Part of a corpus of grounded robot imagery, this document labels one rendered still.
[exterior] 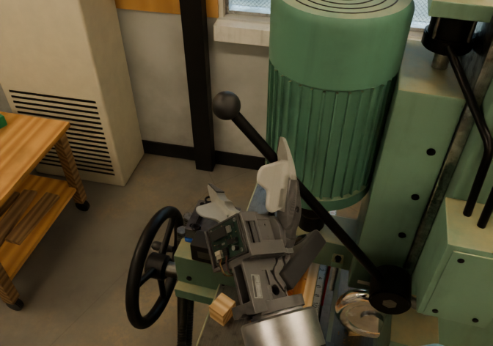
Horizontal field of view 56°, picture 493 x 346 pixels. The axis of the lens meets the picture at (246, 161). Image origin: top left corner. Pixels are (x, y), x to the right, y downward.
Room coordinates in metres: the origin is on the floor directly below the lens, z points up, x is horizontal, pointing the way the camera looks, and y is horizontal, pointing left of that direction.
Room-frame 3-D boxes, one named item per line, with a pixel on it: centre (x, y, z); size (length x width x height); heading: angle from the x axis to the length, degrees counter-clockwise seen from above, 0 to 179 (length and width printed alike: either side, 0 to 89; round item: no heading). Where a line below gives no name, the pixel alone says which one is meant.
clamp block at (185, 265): (0.62, 0.07, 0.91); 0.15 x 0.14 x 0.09; 164
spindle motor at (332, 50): (0.56, -0.12, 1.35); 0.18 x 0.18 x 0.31
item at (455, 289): (0.36, -0.28, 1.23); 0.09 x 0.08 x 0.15; 74
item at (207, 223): (0.61, 0.07, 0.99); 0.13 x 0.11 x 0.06; 164
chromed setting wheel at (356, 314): (0.41, -0.21, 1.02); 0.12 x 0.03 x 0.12; 74
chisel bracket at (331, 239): (0.55, -0.14, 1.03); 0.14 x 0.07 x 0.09; 74
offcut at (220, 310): (0.47, 0.05, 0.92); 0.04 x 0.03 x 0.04; 143
